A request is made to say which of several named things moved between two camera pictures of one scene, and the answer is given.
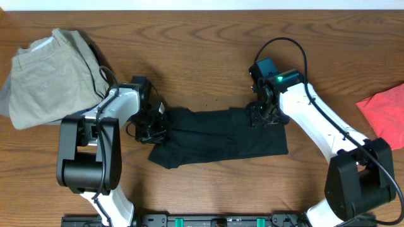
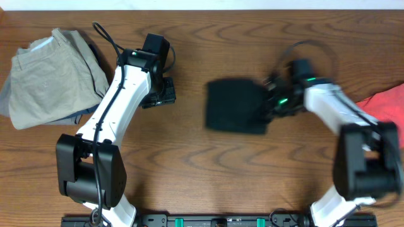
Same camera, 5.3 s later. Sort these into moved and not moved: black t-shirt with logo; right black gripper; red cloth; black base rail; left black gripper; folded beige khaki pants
Moved: black t-shirt with logo; left black gripper; right black gripper
Not moved: red cloth; black base rail; folded beige khaki pants
